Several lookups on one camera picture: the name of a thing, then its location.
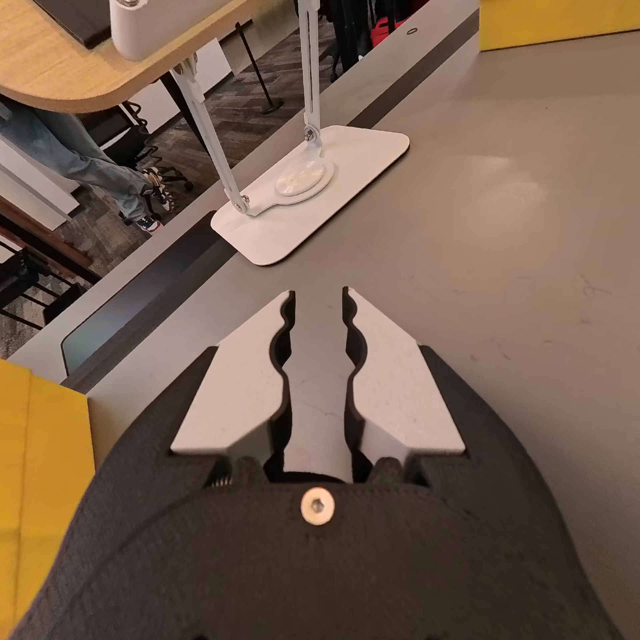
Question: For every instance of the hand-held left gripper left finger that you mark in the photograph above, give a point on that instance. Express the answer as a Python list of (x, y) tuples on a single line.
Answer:
[(235, 390)]

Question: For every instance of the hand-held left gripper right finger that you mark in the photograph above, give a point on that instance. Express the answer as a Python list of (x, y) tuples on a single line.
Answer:
[(405, 395)]

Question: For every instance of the yellow plastic bin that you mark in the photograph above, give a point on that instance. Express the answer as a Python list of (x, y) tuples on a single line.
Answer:
[(45, 475), (550, 25)]

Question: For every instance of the black office chair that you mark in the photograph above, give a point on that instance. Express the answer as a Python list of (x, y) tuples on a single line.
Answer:
[(117, 137)]

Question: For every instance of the red bag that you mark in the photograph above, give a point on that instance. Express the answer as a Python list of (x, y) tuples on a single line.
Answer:
[(387, 32)]

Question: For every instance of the thin black post stand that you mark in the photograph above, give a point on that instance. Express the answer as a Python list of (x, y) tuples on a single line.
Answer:
[(272, 106)]

